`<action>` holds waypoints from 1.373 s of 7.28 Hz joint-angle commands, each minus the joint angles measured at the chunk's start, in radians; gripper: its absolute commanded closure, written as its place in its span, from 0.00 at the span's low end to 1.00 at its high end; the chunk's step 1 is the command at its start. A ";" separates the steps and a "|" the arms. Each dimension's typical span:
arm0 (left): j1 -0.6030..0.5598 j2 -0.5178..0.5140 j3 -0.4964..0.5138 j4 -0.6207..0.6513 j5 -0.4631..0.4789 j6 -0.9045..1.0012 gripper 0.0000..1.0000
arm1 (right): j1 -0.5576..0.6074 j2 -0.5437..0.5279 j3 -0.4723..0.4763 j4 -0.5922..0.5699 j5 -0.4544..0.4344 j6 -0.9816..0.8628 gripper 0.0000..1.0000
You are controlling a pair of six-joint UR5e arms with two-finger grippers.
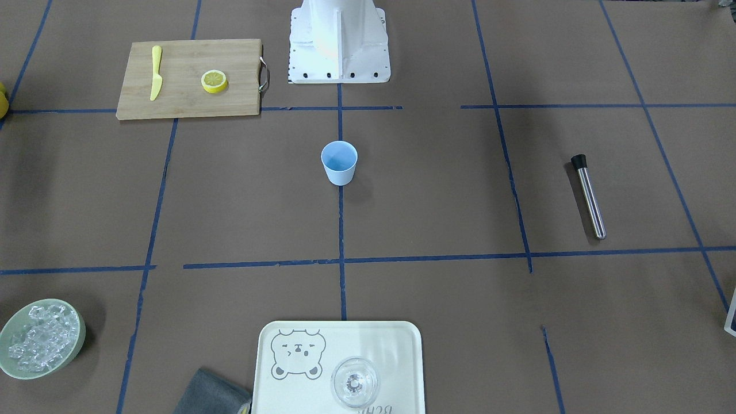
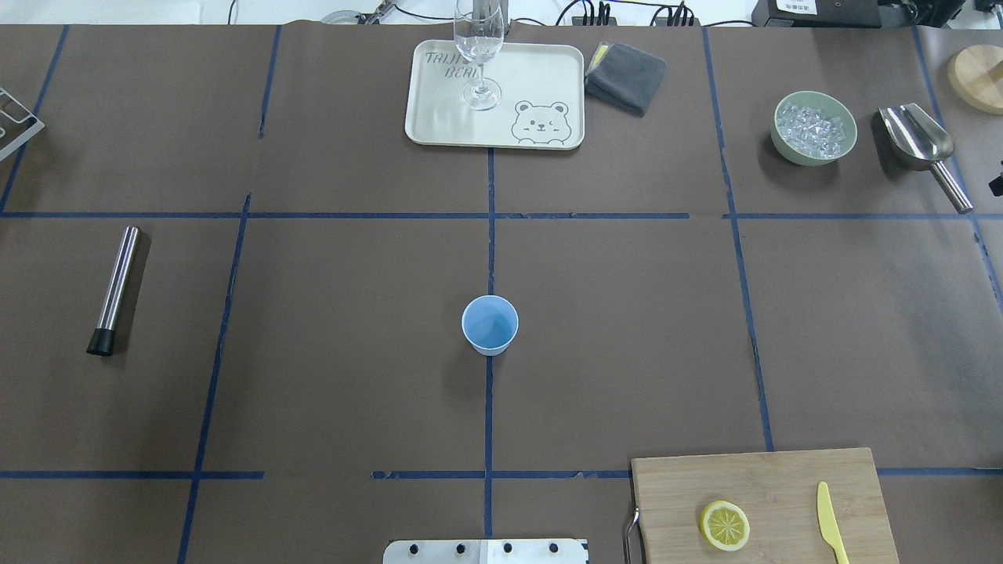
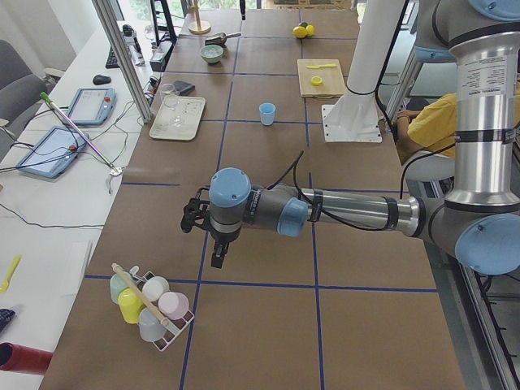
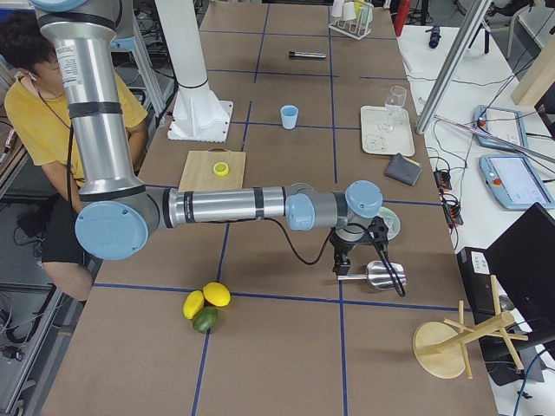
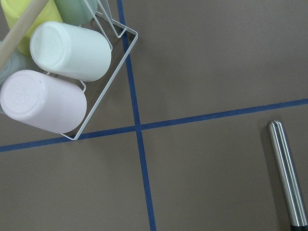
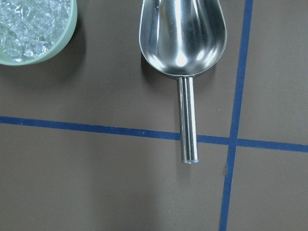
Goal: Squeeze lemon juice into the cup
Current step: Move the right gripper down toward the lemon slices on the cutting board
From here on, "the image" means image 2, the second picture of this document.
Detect lemon half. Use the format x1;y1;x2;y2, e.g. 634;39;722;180
699;500;750;552

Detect steel muddler black tip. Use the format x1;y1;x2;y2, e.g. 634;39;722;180
86;226;140;356

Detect blue paper cup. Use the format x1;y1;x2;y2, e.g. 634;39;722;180
461;295;520;356

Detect cream bear serving tray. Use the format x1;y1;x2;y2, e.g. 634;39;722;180
404;40;586;150

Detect folded grey cloth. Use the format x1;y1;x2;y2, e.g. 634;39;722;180
584;42;668;117

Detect clear wine glass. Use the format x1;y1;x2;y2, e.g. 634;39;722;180
454;1;505;111

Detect green bowl of ice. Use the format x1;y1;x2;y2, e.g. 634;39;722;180
770;92;857;167

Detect bamboo cutting board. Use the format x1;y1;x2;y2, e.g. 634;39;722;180
624;447;899;563

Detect yellow plastic knife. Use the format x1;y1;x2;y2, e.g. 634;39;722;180
816;481;850;564

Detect steel ice scoop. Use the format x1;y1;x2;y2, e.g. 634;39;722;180
878;103;973;215

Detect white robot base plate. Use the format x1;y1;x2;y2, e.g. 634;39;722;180
382;538;590;563

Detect white wire cup rack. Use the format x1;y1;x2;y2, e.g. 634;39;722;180
0;87;45;161

